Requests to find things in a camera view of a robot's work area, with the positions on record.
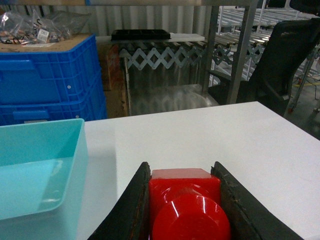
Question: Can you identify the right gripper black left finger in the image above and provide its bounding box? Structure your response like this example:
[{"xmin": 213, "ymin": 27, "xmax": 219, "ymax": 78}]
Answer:
[{"xmin": 89, "ymin": 162, "xmax": 151, "ymax": 240}]

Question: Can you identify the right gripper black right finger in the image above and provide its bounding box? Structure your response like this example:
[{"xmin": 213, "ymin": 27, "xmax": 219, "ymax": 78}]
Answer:
[{"xmin": 210, "ymin": 161, "xmax": 302, "ymax": 240}]

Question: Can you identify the red toy block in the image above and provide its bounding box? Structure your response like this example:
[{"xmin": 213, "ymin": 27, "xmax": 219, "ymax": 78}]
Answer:
[{"xmin": 148, "ymin": 168, "xmax": 232, "ymax": 240}]

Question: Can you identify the light blue plastic box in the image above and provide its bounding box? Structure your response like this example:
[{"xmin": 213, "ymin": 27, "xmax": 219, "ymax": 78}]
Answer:
[{"xmin": 0, "ymin": 118, "xmax": 89, "ymax": 240}]

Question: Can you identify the blue crate bottom right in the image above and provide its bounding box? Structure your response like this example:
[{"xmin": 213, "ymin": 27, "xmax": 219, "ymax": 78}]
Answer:
[{"xmin": 0, "ymin": 82, "xmax": 108, "ymax": 126}]

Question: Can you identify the blue crate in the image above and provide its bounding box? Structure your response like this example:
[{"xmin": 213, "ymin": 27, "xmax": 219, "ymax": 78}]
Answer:
[
  {"xmin": 0, "ymin": 82, "xmax": 108, "ymax": 126},
  {"xmin": 0, "ymin": 39, "xmax": 101, "ymax": 105}
]

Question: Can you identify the expandable roller conveyor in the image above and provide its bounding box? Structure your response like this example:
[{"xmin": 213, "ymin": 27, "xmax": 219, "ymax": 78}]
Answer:
[{"xmin": 118, "ymin": 39, "xmax": 273, "ymax": 70}]

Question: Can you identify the blue crate top right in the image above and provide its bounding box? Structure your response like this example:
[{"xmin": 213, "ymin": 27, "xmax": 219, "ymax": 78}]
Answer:
[{"xmin": 0, "ymin": 39, "xmax": 101, "ymax": 105}]

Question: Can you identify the black office chair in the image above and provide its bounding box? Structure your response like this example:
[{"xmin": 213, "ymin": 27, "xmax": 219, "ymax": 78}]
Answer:
[{"xmin": 236, "ymin": 18, "xmax": 320, "ymax": 116}]

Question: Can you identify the black plastic tray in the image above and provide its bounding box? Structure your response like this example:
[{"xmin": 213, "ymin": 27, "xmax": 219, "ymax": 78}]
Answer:
[{"xmin": 111, "ymin": 29, "xmax": 171, "ymax": 41}]

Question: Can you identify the brown cardboard sheet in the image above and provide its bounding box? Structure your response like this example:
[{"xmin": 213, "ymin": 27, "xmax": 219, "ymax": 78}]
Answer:
[{"xmin": 0, "ymin": 33, "xmax": 96, "ymax": 54}]

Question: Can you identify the clear bag of parts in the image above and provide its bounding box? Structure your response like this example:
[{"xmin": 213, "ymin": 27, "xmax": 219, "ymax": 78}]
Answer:
[{"xmin": 0, "ymin": 10, "xmax": 90, "ymax": 45}]

